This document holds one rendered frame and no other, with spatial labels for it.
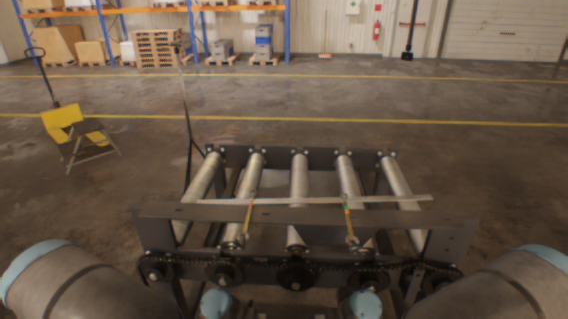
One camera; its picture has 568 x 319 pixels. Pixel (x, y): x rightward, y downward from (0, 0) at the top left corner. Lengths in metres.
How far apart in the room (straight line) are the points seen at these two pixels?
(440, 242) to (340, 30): 9.05
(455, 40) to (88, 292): 10.91
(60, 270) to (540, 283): 0.64
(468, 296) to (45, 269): 0.57
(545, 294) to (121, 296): 0.55
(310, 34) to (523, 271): 9.63
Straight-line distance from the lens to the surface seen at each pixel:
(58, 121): 5.67
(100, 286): 0.47
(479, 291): 0.48
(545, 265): 0.55
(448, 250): 1.35
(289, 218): 1.07
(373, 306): 1.01
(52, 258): 0.54
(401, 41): 10.37
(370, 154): 2.08
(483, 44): 11.46
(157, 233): 1.32
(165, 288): 1.55
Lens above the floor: 1.89
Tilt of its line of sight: 27 degrees down
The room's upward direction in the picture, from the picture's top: straight up
